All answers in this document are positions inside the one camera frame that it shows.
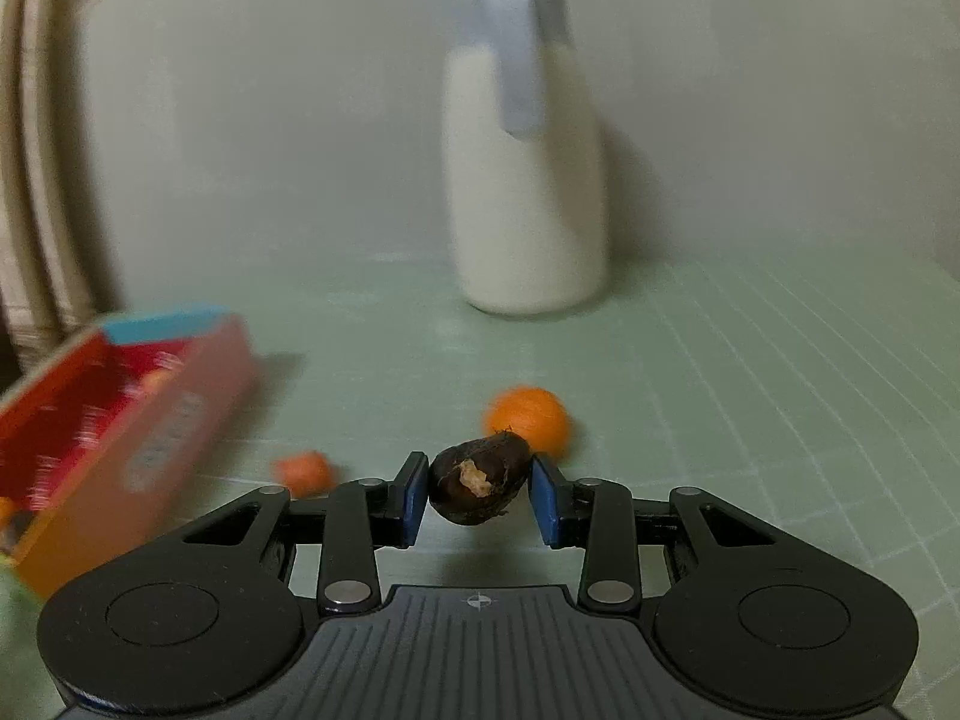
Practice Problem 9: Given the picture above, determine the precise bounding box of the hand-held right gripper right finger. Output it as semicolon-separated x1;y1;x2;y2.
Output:
529;456;848;616

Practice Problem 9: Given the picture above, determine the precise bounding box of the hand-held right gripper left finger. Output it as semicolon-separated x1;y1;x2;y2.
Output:
112;452;430;616

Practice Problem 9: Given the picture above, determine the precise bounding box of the small dark oval fruit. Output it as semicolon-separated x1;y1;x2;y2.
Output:
427;431;532;526

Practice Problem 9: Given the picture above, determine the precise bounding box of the colourful cardboard box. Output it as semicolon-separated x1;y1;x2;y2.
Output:
0;306;263;601

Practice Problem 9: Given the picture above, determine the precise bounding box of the orange carrot chunk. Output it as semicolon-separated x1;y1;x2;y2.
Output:
274;451;335;500

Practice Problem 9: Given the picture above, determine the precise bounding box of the cream thermos jug grey lid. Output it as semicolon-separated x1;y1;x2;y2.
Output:
442;0;608;316

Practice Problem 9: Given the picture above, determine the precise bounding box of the beige satin curtain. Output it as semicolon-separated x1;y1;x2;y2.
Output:
0;0;125;350

